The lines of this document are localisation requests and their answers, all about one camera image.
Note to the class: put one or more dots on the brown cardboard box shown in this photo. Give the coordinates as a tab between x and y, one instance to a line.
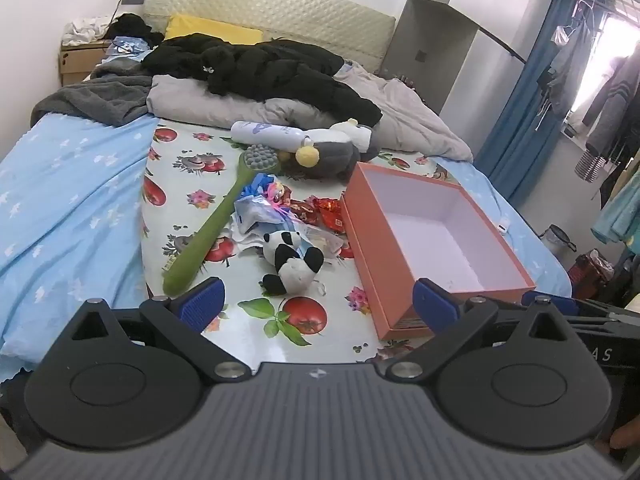
75	62

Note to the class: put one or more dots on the person's right hand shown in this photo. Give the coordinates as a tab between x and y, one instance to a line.
627	432

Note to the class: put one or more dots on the white bottle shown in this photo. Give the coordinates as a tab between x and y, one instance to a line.
265	132

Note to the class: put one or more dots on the hanging grey blue garments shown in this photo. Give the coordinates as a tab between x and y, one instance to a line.
565	65

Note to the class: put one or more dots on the blue white plastic bag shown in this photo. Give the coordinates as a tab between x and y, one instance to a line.
255	210

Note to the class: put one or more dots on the black jacket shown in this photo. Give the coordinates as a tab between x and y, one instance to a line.
280	70

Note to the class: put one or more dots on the red bag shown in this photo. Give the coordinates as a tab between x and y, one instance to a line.
592	275

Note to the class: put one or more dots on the small black garment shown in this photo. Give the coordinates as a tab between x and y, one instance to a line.
130	25

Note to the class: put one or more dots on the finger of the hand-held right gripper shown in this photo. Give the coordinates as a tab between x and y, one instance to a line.
562	304

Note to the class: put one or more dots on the clear bag with cream item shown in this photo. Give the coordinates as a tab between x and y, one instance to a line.
325	242

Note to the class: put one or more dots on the panda plush toy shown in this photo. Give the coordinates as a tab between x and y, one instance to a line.
292	270

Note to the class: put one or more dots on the fruit print tablecloth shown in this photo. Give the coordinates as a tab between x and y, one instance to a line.
172	220

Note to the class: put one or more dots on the white power adapter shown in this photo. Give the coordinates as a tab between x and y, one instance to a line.
502	226

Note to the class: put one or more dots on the blue curtain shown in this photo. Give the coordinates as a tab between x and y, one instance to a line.
520	125

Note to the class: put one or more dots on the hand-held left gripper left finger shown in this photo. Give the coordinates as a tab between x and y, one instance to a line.
202	305

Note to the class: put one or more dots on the grey penguin plush toy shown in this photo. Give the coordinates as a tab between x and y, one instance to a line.
335	155

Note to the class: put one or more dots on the light blue bedsheet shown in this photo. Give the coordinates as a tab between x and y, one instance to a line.
65	200

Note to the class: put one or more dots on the dark grey blanket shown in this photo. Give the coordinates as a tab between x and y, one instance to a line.
90	100

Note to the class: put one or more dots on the dark hanging coat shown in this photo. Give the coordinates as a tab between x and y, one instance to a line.
615	105

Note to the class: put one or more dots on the orange cardboard box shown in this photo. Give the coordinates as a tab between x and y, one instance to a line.
370	240

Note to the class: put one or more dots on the white cabinet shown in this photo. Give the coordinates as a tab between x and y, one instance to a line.
435	50

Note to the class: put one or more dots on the crumpled white garment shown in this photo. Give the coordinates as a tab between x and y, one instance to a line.
82	30

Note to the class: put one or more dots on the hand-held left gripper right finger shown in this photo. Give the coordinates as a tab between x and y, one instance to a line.
435	305

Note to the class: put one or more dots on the yellow pillow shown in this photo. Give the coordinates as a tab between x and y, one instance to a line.
210	27

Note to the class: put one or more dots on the grey duvet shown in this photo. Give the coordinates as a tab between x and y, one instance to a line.
210	97

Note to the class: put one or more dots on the red foil candy packet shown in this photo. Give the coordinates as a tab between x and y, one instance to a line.
302	210
327	206
336	224

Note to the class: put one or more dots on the striped garment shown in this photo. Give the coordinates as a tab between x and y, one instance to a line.
590	167

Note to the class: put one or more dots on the steel trash can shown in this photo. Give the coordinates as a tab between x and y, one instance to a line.
557	240

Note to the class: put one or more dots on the beige quilted headboard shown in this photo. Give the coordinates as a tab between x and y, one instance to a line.
300	15

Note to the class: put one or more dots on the teal garment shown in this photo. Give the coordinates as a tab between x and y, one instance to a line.
620	210

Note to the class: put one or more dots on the white cloth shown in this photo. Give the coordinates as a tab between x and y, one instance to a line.
245	237

